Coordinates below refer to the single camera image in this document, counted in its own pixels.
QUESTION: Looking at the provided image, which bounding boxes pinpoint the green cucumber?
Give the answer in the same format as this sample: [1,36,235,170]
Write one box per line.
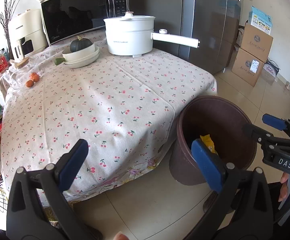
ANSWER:
[54,57,66,66]

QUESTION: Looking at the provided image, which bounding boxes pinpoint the blue printed carton box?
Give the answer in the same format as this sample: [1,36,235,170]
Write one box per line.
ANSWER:
[248,6,273,35]

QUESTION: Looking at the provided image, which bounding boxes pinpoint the dark brown trash bin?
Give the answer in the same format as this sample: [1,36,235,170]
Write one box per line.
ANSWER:
[169,96,257,186]

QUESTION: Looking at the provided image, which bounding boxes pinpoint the green kabocha squash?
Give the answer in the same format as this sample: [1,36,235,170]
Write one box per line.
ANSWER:
[70,36,93,53]

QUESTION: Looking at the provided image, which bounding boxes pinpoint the white electric cooking pot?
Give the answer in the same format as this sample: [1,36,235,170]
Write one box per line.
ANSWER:
[104,11,200,57]

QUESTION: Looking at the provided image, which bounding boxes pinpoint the small printed box on floor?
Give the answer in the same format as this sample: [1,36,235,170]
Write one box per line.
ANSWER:
[263,58,280,78]

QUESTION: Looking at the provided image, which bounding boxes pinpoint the cardboard box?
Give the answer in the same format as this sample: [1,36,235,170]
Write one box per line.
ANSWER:
[240,23,273,62]
[232,48,265,87]

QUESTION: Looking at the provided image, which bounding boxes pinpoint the grey refrigerator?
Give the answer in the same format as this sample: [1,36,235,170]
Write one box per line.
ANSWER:
[129,0,242,74]

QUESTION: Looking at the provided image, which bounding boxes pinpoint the lower cardboard box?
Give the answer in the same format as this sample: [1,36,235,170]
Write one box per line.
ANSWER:
[232,48,265,87]

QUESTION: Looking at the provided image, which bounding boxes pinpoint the red tin can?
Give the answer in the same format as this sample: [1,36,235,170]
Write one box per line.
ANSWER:
[0,54,9,73]

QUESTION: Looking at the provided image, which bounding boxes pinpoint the black microwave oven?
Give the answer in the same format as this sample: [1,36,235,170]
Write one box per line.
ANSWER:
[41,0,127,45]

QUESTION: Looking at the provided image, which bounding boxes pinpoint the person's left hand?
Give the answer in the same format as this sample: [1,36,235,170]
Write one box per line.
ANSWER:
[113,232,129,240]

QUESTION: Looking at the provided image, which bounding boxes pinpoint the dried branches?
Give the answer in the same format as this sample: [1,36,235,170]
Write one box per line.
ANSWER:
[0,0,20,60]

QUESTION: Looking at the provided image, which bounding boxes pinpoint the cherry print tablecloth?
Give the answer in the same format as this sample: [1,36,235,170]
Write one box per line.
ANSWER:
[0,28,218,208]

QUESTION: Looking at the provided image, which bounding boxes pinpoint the white stacked dishes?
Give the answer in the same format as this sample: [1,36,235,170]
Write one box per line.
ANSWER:
[62,44,100,69]

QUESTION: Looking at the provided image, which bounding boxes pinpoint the upper cardboard box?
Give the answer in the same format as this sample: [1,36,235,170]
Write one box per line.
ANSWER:
[240,23,273,62]

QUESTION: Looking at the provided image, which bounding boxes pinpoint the cream air fryer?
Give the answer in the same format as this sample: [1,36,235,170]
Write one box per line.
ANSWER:
[8,9,48,62]

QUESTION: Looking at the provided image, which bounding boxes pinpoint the yellow wrapper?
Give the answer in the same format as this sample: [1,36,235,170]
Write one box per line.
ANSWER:
[200,134,218,155]

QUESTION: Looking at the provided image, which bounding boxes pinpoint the orange kumquat fruits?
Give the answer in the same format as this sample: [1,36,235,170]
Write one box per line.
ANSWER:
[25,72,40,88]

